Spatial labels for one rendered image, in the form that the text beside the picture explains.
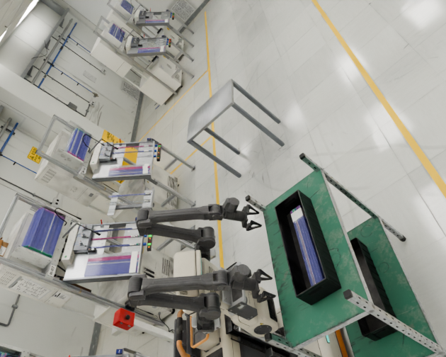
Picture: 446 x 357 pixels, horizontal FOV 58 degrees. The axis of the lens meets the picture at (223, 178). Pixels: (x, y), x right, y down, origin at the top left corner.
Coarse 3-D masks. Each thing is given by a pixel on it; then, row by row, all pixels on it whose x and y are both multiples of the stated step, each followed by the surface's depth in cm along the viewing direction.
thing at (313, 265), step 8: (296, 208) 219; (296, 216) 216; (304, 216) 213; (296, 224) 213; (304, 224) 208; (296, 232) 209; (304, 232) 205; (304, 240) 202; (312, 240) 200; (304, 248) 199; (312, 248) 195; (304, 256) 196; (312, 256) 193; (312, 264) 190; (320, 264) 189; (312, 272) 188; (320, 272) 185; (312, 280) 185; (320, 280) 182
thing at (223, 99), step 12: (228, 84) 428; (216, 96) 436; (228, 96) 412; (252, 96) 446; (204, 108) 444; (216, 108) 419; (228, 108) 404; (240, 108) 405; (264, 108) 453; (192, 120) 453; (204, 120) 427; (252, 120) 415; (276, 120) 465; (192, 132) 435; (264, 132) 426; (192, 144) 437; (228, 144) 490; (228, 168) 462
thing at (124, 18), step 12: (120, 0) 894; (120, 12) 854; (132, 12) 885; (144, 12) 899; (156, 12) 914; (168, 12) 915; (120, 24) 861; (132, 24) 859; (144, 24) 863; (156, 24) 865; (168, 24) 862; (132, 36) 879; (156, 36) 916; (168, 36) 906; (168, 48) 901
